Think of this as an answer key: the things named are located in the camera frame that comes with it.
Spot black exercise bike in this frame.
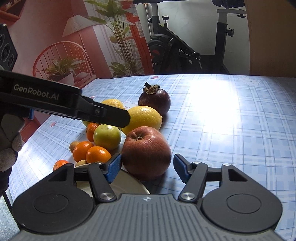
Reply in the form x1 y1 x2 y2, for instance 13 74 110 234
132 0 247 75

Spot blue plaid tablecloth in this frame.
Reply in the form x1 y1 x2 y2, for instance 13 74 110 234
8 75 295 240

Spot orange mandarin far left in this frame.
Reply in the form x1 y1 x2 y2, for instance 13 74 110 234
53 160 69 171

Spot orange mandarin front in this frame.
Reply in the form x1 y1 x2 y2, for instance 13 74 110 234
73 141 94 162

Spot large yellow lemon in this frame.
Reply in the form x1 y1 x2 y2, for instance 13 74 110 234
82 98 125 127

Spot grey gloved hand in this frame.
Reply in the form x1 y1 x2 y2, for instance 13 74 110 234
1 113 25 196

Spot small brown fruit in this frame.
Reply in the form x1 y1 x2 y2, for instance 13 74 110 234
69 141 79 153

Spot dark purple mangosteen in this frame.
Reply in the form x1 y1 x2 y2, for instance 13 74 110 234
138 82 171 115

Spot yellow plate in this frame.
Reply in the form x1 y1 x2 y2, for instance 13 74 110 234
75 164 150 197

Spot green apple near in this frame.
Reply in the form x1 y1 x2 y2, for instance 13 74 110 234
93 124 121 151

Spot small orange mandarin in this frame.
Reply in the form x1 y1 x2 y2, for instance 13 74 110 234
86 123 100 142

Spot wooden wardrobe panel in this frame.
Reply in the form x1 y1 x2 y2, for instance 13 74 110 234
245 1 295 77

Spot orange mandarin right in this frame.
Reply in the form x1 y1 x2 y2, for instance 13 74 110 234
86 146 111 163

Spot red apple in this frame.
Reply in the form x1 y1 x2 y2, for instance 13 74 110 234
121 126 171 181

